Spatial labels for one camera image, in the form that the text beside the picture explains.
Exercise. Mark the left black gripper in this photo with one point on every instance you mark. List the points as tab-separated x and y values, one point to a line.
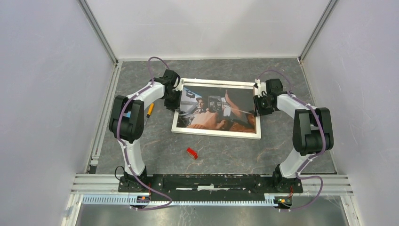
176	105

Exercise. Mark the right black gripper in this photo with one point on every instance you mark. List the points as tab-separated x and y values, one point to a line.
258	111

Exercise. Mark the orange handle screwdriver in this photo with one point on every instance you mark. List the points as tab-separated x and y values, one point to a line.
149	112

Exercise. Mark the white wooden picture frame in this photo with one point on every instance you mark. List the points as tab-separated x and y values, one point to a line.
215	132

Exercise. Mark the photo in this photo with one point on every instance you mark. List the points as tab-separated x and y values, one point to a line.
218	109

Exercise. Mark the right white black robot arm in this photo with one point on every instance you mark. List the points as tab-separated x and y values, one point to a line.
312	129

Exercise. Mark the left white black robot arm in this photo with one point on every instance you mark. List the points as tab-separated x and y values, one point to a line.
127	119

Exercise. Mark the red toy brick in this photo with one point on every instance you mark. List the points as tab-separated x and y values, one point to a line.
193	154

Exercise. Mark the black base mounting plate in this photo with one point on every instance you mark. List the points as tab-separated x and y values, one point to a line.
209	187

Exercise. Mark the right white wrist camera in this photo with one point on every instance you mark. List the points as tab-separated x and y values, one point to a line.
260	88

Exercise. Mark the aluminium rail frame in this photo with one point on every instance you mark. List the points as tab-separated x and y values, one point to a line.
315	187

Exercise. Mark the slotted cable duct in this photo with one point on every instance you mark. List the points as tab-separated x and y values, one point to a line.
135	200

